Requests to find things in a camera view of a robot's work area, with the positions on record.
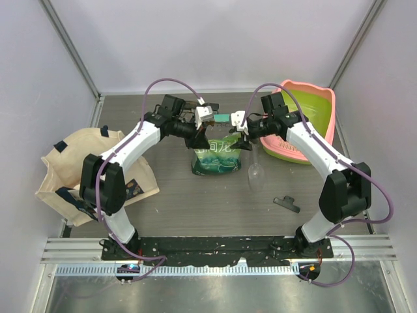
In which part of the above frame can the black bag clip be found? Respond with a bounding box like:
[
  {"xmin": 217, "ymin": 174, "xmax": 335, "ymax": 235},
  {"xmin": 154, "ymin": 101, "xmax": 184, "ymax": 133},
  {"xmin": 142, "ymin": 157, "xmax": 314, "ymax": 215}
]
[{"xmin": 273, "ymin": 196, "xmax": 300, "ymax": 214}]

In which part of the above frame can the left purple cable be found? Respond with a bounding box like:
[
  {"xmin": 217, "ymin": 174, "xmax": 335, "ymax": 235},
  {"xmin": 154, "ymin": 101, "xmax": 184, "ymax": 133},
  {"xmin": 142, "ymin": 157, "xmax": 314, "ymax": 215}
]
[{"xmin": 96, "ymin": 78, "xmax": 206, "ymax": 284}]

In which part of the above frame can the aluminium frame rail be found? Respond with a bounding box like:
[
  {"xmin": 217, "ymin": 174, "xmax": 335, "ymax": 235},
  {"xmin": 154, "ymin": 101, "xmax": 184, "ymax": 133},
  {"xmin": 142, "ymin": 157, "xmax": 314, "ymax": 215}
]
[{"xmin": 40, "ymin": 235, "xmax": 397, "ymax": 281}]

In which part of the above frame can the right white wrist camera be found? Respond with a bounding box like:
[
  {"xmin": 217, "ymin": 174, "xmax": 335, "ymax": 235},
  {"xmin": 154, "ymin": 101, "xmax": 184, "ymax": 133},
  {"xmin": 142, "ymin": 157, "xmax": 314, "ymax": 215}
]
[{"xmin": 230, "ymin": 110, "xmax": 248, "ymax": 135}]

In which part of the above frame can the purple cable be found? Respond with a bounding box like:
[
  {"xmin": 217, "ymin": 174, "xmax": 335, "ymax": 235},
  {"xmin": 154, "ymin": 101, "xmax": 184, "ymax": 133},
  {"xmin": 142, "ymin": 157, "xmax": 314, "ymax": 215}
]
[
  {"xmin": 244, "ymin": 82, "xmax": 395, "ymax": 288},
  {"xmin": 96, "ymin": 78, "xmax": 206, "ymax": 284}
]

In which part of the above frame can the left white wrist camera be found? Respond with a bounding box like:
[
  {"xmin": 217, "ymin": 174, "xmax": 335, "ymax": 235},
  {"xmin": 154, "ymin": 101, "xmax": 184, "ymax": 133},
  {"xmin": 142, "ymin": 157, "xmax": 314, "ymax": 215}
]
[{"xmin": 194, "ymin": 106, "xmax": 214, "ymax": 129}]

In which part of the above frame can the black rectangular box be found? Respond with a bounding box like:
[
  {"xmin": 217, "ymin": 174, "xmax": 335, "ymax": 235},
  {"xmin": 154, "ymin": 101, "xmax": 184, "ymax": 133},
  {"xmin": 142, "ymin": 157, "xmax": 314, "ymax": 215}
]
[{"xmin": 183, "ymin": 101, "xmax": 220, "ymax": 113}]

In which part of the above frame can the pink green litter box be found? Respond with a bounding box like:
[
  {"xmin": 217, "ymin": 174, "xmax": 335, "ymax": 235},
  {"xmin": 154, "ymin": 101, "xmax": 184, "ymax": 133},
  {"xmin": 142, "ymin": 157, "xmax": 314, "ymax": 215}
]
[{"xmin": 261, "ymin": 80, "xmax": 336, "ymax": 165}]

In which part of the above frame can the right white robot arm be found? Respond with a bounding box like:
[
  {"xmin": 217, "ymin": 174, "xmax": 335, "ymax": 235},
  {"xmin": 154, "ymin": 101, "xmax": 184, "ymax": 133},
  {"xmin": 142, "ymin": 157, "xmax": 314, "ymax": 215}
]
[{"xmin": 230, "ymin": 93, "xmax": 371, "ymax": 258}]

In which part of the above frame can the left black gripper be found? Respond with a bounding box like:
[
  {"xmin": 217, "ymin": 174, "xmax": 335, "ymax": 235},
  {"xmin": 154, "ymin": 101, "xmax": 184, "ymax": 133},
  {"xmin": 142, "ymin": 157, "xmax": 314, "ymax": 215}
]
[{"xmin": 171, "ymin": 117, "xmax": 210, "ymax": 149}]

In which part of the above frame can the teal rectangular box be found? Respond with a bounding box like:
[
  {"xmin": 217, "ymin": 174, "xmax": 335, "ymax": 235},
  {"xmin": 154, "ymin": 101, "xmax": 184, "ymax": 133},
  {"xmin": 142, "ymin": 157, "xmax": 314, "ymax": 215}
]
[{"xmin": 214, "ymin": 113, "xmax": 230, "ymax": 123}]

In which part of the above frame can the beige canvas tote bag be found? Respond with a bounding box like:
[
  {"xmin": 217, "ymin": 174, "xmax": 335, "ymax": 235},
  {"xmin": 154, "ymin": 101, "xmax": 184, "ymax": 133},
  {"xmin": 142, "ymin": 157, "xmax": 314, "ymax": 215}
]
[{"xmin": 35, "ymin": 126, "xmax": 160, "ymax": 226}]

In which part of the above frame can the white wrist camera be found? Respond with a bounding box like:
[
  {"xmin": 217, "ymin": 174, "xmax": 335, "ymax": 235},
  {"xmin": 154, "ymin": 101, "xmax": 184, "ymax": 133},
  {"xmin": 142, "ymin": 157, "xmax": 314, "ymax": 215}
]
[
  {"xmin": 230, "ymin": 110, "xmax": 248, "ymax": 135},
  {"xmin": 194, "ymin": 106, "xmax": 214, "ymax": 129}
]

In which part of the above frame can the green cat litter bag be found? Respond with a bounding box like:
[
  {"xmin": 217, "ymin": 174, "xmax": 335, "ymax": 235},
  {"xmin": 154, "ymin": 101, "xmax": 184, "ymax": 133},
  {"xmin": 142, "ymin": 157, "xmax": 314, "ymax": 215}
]
[{"xmin": 191, "ymin": 134, "xmax": 242, "ymax": 176}]

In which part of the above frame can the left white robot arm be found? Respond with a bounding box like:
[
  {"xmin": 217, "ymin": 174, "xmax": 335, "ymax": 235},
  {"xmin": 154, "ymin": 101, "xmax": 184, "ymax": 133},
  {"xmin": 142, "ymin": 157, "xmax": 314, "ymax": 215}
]
[{"xmin": 79, "ymin": 95, "xmax": 214, "ymax": 260}]

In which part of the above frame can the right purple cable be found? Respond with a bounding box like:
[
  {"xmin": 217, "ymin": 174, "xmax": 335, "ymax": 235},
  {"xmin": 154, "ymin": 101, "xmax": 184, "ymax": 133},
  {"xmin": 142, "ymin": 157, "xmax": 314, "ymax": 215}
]
[{"xmin": 244, "ymin": 82, "xmax": 395, "ymax": 288}]

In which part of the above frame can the clear plastic scoop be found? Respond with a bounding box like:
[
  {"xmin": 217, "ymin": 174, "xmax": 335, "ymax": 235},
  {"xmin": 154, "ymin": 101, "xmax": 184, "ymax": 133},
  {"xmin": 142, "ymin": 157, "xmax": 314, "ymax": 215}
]
[{"xmin": 248, "ymin": 145, "xmax": 266, "ymax": 192}]

